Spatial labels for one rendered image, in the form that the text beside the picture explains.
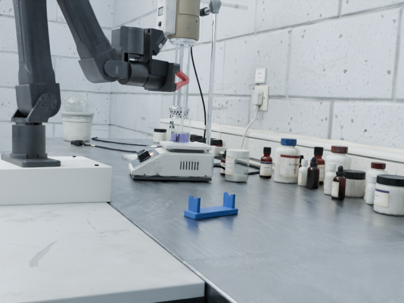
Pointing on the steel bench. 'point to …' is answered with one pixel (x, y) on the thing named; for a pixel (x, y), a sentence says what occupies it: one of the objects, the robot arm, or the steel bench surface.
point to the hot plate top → (186, 146)
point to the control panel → (144, 160)
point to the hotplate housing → (176, 166)
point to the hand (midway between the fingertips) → (185, 80)
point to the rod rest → (193, 207)
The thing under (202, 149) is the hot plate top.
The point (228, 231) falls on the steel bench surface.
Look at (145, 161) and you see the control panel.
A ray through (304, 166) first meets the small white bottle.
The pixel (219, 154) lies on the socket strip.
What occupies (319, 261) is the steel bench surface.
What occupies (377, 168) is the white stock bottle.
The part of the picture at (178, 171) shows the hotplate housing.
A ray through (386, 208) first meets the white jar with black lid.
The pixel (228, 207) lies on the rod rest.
